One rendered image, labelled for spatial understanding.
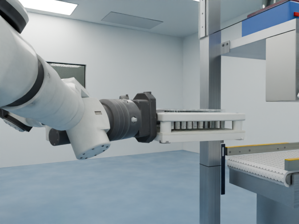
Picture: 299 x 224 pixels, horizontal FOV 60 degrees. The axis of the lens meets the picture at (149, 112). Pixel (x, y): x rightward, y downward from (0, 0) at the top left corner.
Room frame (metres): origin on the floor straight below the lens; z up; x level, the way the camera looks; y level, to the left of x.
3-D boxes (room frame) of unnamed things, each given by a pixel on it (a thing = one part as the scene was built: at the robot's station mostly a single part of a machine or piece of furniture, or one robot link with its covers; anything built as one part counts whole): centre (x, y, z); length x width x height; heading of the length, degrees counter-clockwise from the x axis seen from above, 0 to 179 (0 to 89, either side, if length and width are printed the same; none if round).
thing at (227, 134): (0.77, -0.10, 1.01); 0.24 x 0.24 x 0.02; 21
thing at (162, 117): (0.77, -0.10, 1.05); 0.25 x 0.24 x 0.02; 111
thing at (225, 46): (0.99, -0.29, 1.31); 0.05 x 0.01 x 0.04; 23
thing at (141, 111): (0.59, 0.04, 1.05); 0.12 x 0.10 x 0.13; 143
